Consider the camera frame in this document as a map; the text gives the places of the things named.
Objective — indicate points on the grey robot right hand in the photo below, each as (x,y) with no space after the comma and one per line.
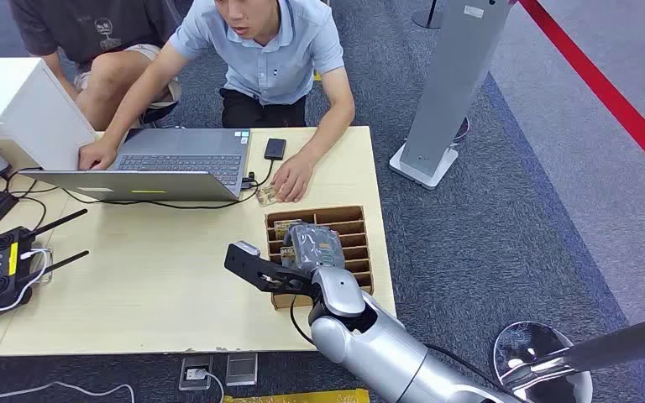
(314,247)

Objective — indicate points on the person's left hand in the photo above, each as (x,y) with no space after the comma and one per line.
(294,178)

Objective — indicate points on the person's right hand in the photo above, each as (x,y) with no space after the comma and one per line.
(99,155)

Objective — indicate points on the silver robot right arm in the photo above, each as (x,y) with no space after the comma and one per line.
(367,345)

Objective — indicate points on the brown wooden card organizer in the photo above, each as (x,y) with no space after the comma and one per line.
(356,228)

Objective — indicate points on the person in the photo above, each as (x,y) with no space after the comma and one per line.
(278,61)
(89,28)

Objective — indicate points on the small black external drive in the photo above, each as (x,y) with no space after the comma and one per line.
(275,149)

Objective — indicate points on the grey laptop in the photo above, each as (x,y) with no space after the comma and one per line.
(189,147)

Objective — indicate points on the white box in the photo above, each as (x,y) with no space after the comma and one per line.
(16,94)

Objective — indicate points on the metal floor socket plate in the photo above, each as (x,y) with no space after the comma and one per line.
(242,370)

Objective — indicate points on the black remote controller with antennas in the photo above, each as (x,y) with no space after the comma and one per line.
(0,267)

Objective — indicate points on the yellow strip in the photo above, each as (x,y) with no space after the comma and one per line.
(300,396)

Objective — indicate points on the floor socket with plug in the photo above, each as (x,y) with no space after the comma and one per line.
(194,374)

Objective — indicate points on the round dark stand base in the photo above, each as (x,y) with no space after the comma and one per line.
(462,130)

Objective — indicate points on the grey pillar stand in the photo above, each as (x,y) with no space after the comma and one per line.
(450,83)

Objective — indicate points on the dark stanchion base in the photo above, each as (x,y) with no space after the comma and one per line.
(427,21)

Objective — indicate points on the red barrier belt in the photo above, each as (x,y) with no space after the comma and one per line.
(606,92)

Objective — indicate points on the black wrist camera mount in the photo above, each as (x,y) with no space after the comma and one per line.
(250,267)

